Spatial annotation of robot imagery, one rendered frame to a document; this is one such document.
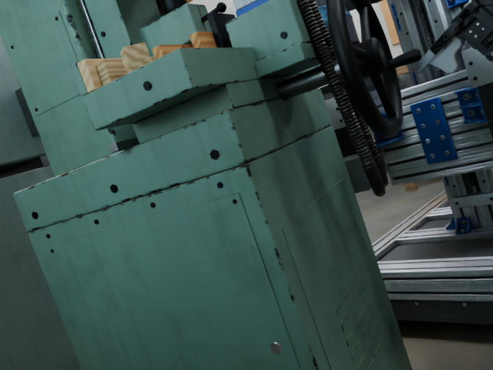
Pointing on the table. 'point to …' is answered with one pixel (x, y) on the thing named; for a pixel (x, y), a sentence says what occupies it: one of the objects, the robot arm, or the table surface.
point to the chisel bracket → (174, 26)
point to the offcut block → (135, 56)
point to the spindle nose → (172, 4)
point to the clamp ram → (216, 21)
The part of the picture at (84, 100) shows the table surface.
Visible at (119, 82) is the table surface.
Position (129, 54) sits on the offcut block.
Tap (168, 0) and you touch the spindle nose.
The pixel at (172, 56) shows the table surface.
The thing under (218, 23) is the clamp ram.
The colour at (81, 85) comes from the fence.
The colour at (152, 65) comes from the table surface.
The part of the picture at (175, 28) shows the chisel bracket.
